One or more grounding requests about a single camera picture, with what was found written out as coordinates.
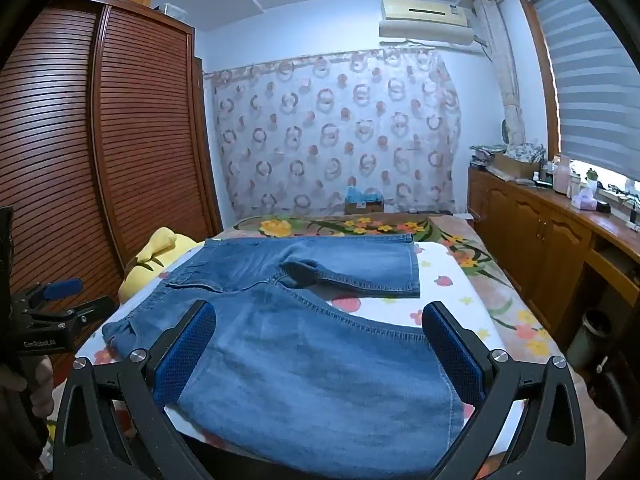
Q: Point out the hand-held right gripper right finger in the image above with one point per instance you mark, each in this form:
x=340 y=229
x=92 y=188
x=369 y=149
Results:
x=452 y=355

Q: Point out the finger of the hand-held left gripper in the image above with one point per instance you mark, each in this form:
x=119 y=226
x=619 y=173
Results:
x=62 y=287
x=75 y=312

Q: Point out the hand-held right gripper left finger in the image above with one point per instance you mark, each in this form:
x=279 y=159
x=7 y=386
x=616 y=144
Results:
x=187 y=355

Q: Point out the blue denim pants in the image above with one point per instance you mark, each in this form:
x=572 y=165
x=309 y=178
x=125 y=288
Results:
x=300 y=360

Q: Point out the person's left hand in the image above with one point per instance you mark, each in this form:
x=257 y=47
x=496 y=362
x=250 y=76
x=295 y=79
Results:
x=44 y=390

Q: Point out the floral blanket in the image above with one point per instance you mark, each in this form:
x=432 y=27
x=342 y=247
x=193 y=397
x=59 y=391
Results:
x=495 y=305

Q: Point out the white fruit-print mat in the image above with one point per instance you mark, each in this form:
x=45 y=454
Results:
x=445 y=270

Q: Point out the yellow plush toy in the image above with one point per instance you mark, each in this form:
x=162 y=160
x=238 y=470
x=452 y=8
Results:
x=150 y=255

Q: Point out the dark waste bin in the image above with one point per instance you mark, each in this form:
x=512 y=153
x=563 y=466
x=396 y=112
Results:
x=590 y=340

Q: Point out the wooden low cabinet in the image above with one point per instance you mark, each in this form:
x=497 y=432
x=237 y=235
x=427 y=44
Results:
x=530 y=240

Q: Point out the brown slatted wardrobe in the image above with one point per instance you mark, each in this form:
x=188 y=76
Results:
x=140 y=135

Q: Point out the cardboard box with blue cloth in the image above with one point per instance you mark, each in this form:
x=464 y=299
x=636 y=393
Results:
x=364 y=204

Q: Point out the open cardboard box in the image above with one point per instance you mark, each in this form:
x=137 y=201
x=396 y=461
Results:
x=515 y=165

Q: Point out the pink tissue pack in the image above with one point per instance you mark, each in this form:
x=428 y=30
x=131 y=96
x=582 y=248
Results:
x=584 y=201

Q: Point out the pink plastic bottle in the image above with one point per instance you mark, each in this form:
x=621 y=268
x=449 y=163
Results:
x=562 y=177

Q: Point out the stack of patterned cloths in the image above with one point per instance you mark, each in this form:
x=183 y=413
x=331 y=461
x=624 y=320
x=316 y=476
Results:
x=505 y=150

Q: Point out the green-capped bottle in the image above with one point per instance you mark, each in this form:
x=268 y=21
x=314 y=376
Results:
x=591 y=182

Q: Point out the tied-back floral curtain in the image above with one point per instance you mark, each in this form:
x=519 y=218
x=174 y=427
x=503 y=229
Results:
x=502 y=70

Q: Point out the clear plastic storage box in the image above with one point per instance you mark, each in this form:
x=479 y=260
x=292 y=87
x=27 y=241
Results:
x=171 y=10

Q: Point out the grey striped window blind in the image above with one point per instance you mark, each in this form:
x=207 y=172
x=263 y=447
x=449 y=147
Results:
x=590 y=70

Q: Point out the wooden window frame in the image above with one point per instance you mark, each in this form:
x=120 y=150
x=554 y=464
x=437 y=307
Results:
x=540 y=75

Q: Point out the wall air conditioner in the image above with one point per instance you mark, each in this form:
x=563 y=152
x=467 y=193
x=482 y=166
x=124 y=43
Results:
x=425 y=17

